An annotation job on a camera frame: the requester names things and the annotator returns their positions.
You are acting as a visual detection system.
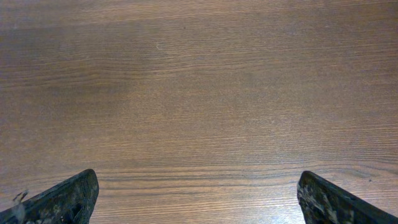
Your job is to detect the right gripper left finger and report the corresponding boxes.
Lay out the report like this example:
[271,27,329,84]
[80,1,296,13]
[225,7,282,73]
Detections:
[1,169,99,224]

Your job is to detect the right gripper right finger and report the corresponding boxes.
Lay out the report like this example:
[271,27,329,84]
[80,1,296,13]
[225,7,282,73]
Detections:
[297,170,397,224]

